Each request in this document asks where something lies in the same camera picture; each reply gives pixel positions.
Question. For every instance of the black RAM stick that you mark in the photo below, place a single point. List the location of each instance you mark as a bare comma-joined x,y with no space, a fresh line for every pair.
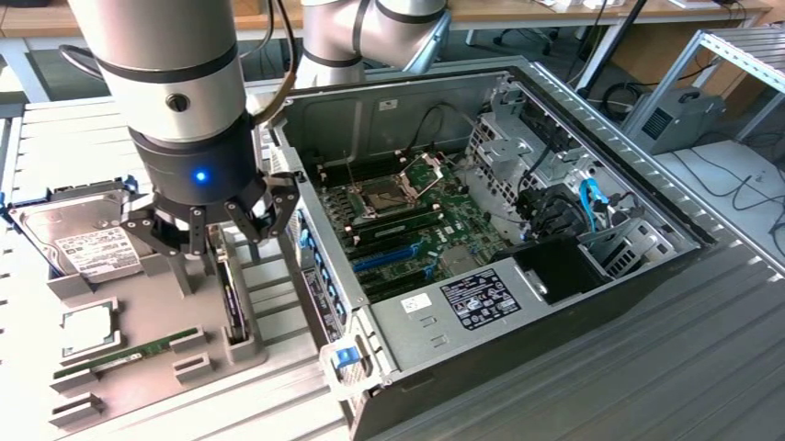
393,229

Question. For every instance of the silver hard disk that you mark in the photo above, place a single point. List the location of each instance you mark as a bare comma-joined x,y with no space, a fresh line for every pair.
67,229

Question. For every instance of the metal drive cage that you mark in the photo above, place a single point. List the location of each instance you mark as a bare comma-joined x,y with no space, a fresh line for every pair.
497,151

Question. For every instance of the metal socket cover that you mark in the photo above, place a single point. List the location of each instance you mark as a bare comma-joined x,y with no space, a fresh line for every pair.
423,172

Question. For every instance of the grey power supply unit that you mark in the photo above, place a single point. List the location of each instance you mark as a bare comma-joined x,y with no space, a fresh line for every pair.
423,331

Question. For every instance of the thin locking lever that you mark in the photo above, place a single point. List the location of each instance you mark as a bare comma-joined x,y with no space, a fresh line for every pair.
350,170

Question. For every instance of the blue disk caddy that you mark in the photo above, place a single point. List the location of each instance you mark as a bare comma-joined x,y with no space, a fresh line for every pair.
130,186

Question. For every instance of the green RAM stick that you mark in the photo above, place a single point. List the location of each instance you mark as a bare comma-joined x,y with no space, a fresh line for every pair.
154,344

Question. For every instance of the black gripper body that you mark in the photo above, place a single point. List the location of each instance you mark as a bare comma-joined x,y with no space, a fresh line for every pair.
196,156

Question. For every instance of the CPU socket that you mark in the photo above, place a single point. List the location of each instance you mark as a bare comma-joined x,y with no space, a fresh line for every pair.
381,197

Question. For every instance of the aluminium profile frame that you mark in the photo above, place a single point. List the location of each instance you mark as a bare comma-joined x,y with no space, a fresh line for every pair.
736,50

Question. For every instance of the wooden desk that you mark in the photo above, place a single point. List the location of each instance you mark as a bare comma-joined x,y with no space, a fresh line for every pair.
36,23
552,16

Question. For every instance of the blue case latch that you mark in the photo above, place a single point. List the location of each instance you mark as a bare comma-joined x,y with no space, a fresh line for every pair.
345,358

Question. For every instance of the metal disk bay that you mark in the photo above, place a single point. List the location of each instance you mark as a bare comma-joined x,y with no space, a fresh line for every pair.
625,252

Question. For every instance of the black chair base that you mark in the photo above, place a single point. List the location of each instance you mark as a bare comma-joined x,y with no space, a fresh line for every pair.
521,37

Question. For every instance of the white side table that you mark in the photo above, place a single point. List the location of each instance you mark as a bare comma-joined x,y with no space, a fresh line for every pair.
705,193

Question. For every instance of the black expansion slot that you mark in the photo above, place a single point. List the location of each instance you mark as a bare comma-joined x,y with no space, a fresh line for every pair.
405,287
393,275

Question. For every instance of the grey parts rack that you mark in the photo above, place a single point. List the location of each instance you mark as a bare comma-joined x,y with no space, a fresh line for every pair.
159,317

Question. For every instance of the blue expansion slot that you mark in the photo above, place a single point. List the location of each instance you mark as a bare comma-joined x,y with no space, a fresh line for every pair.
383,259

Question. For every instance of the green graphics card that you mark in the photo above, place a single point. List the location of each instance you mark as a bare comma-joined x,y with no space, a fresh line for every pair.
237,294

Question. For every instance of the blue card retainer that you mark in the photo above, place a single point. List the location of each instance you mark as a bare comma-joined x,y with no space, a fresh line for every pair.
319,275

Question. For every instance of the black slanted pole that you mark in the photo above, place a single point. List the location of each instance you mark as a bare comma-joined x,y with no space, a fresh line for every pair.
632,14

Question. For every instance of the grey control box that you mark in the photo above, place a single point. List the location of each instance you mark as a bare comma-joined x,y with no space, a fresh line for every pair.
681,119

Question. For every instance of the grey chipset heatsink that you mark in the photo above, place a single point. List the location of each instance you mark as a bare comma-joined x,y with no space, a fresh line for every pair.
459,259

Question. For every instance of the silver CPU chip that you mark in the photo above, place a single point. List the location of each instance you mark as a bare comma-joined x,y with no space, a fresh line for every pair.
88,333

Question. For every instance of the black RAM slot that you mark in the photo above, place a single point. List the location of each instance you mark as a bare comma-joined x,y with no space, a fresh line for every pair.
393,216

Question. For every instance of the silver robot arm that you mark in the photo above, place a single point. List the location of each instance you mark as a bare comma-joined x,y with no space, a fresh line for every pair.
166,46

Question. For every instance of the grey open PC case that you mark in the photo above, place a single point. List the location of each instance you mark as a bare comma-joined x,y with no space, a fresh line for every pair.
343,119

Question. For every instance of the green motherboard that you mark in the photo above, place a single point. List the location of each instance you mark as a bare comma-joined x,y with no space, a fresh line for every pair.
457,220

